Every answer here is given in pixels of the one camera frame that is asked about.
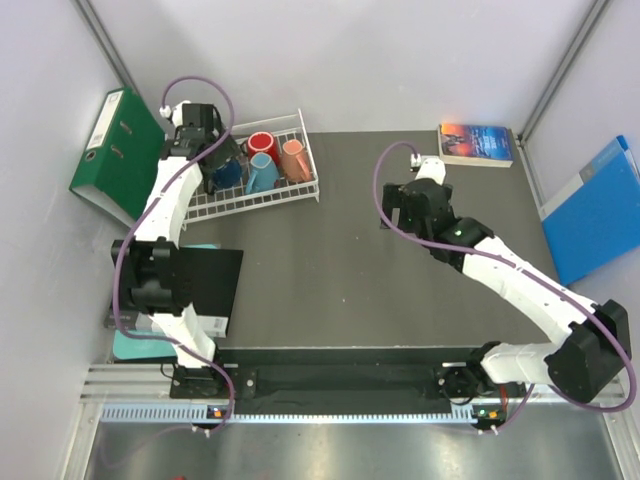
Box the green lever arch binder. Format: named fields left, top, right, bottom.
left=69, top=88, right=165, bottom=227

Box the red ceramic mug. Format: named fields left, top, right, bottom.
left=246, top=131, right=280, bottom=165

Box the black book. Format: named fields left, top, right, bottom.
left=119, top=240, right=244, bottom=338

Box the blue folder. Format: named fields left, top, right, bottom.
left=540, top=135, right=639, bottom=285

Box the white wire dish rack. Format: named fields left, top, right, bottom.
left=183, top=109, right=320, bottom=229

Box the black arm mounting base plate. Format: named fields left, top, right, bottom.
left=169, top=347, right=519, bottom=414

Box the pink ceramic mug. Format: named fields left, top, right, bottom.
left=281, top=139, right=313, bottom=183

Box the dark blue ceramic mug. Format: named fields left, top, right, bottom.
left=211, top=158, right=243, bottom=190

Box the light blue ceramic mug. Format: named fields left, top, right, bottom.
left=245, top=153, right=280, bottom=195

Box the aluminium frame rail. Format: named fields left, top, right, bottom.
left=80, top=364, right=173, bottom=403

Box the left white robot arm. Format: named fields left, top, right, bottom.
left=112, top=101, right=235, bottom=400

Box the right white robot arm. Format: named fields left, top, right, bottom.
left=381, top=177, right=630, bottom=404

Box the blue cover paperback book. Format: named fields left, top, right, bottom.
left=437, top=124, right=514, bottom=168

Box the grey slotted cable duct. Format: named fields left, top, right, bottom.
left=100, top=403, right=477, bottom=425

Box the teal notebook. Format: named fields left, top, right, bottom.
left=111, top=242, right=222, bottom=363

